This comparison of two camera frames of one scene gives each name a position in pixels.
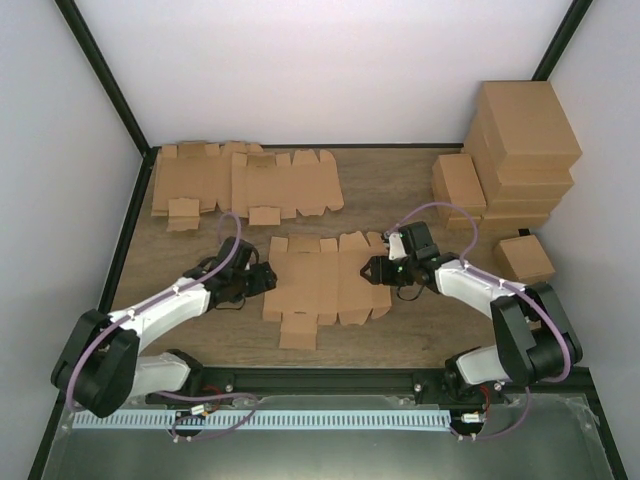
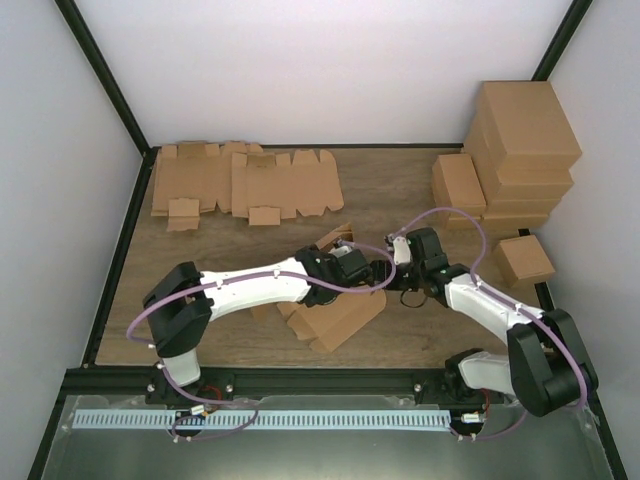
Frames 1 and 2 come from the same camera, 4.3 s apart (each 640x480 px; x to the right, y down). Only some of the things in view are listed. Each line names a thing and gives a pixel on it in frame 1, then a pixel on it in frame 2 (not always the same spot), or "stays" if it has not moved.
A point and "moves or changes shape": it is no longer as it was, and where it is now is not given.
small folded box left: (455, 180) stays
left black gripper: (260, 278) to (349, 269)
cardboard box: (313, 280) moves or changes shape
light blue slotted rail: (262, 419) stays
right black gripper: (380, 273) stays
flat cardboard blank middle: (268, 190) stays
